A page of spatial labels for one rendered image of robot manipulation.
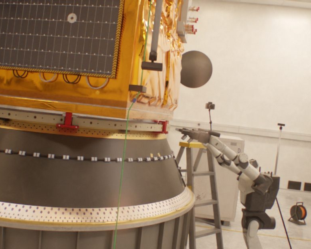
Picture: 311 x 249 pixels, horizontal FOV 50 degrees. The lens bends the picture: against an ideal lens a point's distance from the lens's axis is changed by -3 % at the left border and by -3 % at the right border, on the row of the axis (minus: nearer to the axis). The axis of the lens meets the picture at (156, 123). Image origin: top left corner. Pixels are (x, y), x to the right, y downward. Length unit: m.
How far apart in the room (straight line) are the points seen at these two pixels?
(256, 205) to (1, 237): 1.98
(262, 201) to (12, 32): 2.26
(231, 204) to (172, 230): 3.75
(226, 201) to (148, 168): 3.92
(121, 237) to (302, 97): 8.72
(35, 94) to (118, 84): 0.45
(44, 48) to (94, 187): 0.80
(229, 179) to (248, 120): 4.19
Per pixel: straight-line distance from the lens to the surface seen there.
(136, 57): 1.74
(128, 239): 2.05
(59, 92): 1.82
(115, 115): 1.70
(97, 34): 1.74
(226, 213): 6.09
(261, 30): 10.31
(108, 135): 2.10
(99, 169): 2.00
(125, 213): 1.99
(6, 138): 2.08
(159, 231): 2.23
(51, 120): 2.00
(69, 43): 1.78
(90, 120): 2.02
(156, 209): 2.15
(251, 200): 2.96
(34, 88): 1.88
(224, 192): 6.00
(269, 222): 3.13
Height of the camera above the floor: 1.78
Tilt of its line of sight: 2 degrees down
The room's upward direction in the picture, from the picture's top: 6 degrees clockwise
